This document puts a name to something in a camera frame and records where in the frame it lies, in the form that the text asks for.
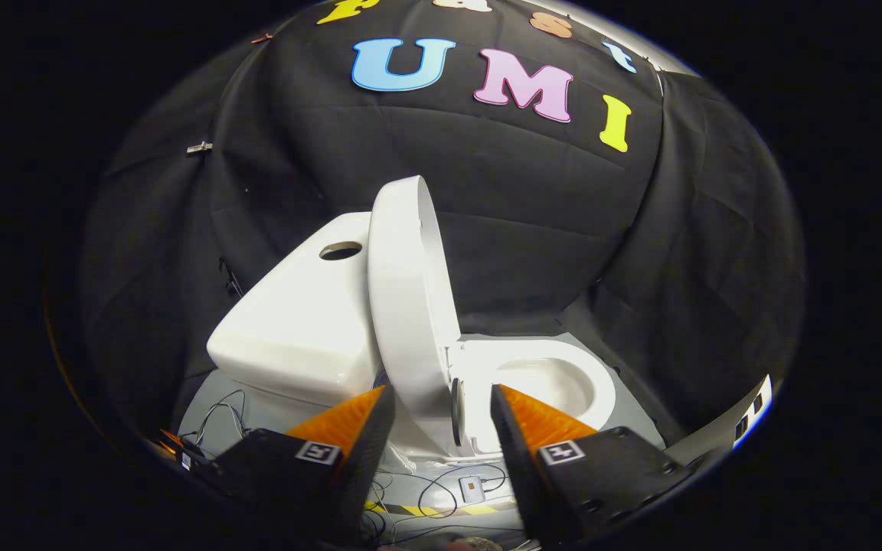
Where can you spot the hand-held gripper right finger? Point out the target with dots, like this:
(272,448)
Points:
(521,467)

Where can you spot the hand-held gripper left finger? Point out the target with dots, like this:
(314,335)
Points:
(368,451)

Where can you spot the white toilet seat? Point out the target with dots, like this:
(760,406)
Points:
(602,383)

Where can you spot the small grey floor device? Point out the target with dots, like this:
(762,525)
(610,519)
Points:
(472,490)

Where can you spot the yellow black striped floor tape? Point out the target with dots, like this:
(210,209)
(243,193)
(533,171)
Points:
(479,509)

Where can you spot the black backdrop cloth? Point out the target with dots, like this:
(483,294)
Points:
(533,214)

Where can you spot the metal cloth clip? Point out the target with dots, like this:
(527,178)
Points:
(199,147)

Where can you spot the red cloth clip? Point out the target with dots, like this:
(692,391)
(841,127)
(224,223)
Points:
(261,37)

